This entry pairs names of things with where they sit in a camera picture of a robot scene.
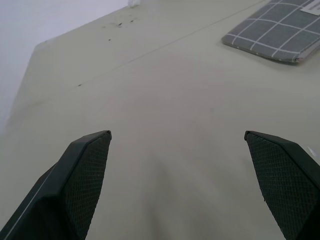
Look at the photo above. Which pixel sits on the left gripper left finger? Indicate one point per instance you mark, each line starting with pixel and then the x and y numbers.
pixel 75 180

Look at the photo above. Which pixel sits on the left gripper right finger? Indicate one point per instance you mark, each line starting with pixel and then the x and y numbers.
pixel 287 180

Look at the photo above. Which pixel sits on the grey checked cloth pouch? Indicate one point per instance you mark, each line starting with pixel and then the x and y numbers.
pixel 280 32

